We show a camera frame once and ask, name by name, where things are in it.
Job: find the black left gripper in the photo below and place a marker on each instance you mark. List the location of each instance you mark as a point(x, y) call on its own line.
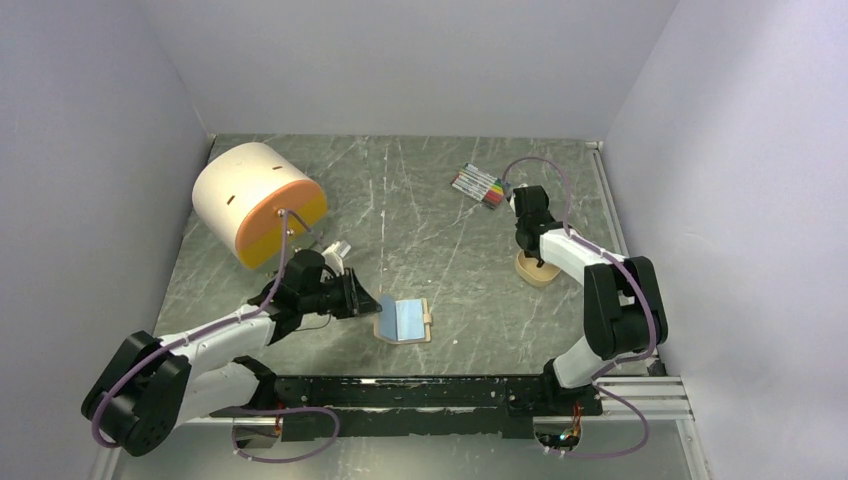
point(356, 300)

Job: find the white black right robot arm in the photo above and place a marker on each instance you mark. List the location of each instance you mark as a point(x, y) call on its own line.
point(623, 312)

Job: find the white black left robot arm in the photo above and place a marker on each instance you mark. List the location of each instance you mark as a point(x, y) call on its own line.
point(154, 384)

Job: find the pack of coloured marker pens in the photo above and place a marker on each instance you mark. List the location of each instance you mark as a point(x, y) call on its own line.
point(486, 189)

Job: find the beige oval plastic tray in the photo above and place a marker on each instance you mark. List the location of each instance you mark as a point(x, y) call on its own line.
point(543, 257)

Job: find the round pink yellow drawer box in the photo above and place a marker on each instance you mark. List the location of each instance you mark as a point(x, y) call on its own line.
point(238, 196)

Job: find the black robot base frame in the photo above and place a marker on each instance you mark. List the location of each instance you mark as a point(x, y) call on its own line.
point(390, 406)

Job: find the aluminium table edge rail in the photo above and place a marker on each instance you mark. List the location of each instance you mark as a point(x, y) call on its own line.
point(656, 398)

